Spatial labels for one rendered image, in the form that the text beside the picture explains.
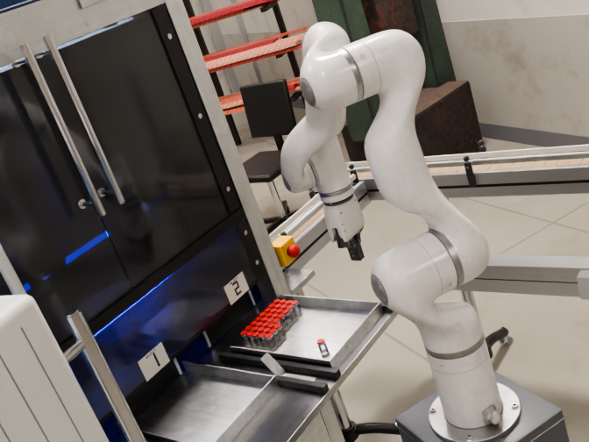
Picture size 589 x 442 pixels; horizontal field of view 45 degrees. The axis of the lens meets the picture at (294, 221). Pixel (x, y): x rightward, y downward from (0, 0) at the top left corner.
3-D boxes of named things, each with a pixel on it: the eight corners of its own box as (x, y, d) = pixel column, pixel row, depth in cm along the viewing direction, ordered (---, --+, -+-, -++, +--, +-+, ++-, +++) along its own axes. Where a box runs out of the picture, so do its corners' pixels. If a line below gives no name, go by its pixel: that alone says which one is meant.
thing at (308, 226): (271, 301, 229) (255, 258, 223) (236, 297, 239) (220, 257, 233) (374, 202, 275) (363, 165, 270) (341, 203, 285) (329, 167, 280)
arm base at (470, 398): (541, 409, 145) (523, 334, 138) (469, 460, 139) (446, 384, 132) (479, 373, 161) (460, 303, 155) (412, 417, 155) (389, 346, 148)
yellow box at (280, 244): (269, 266, 224) (262, 246, 222) (282, 254, 229) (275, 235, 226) (287, 267, 219) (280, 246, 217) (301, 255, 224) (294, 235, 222)
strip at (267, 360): (267, 377, 183) (259, 359, 181) (273, 370, 185) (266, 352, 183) (310, 385, 174) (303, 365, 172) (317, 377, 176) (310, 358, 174)
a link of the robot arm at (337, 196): (330, 178, 179) (334, 188, 180) (311, 195, 173) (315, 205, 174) (358, 176, 174) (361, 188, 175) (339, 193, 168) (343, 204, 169)
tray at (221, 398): (119, 434, 181) (113, 423, 180) (187, 370, 199) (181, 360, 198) (213, 461, 160) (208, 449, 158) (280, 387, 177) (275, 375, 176)
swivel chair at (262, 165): (310, 200, 542) (267, 74, 506) (348, 220, 485) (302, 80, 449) (235, 236, 526) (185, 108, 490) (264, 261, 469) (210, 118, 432)
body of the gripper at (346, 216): (335, 185, 180) (348, 224, 184) (313, 203, 173) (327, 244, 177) (360, 183, 175) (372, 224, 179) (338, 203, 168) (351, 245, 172)
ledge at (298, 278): (259, 294, 231) (258, 288, 231) (282, 273, 240) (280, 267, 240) (293, 296, 223) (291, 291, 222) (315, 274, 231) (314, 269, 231)
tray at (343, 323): (234, 357, 197) (230, 346, 196) (287, 304, 215) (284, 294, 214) (333, 372, 176) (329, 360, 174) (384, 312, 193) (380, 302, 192)
